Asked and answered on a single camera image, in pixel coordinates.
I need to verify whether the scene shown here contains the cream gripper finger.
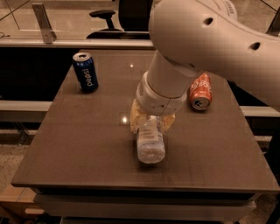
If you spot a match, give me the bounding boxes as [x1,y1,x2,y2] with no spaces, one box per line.
[130,99,146,134]
[160,114,175,132]

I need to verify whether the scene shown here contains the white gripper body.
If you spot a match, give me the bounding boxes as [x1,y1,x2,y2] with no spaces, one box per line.
[136,73,186,116]

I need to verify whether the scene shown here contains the clear blue-label plastic bottle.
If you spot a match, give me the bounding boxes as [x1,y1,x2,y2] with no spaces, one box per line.
[136,115,165,164]

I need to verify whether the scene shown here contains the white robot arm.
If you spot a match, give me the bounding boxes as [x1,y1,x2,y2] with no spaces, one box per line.
[130,0,280,133]

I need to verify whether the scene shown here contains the red Coca-Cola can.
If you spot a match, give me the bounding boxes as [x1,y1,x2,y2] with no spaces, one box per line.
[189,73,213,111]

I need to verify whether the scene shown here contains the blue Pepsi can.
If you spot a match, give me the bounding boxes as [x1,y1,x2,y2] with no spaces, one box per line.
[73,52,99,93]

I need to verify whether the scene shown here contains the black office chair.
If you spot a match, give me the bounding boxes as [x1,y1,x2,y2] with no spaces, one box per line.
[87,0,153,39]

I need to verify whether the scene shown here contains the glass partition panel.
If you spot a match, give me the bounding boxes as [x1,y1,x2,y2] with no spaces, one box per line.
[0,0,280,40]

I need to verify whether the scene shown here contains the wooden box under table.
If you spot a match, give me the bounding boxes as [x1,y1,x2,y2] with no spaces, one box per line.
[0,185,45,224]

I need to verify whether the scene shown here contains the left metal glass bracket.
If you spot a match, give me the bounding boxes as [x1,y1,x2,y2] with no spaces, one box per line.
[31,3,57,44]

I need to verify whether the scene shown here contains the metal glass bracket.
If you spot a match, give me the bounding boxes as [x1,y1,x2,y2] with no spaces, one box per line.
[266,7,280,37]
[31,3,57,44]

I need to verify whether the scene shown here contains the right metal glass bracket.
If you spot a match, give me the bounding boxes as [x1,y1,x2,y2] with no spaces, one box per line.
[266,7,280,37]

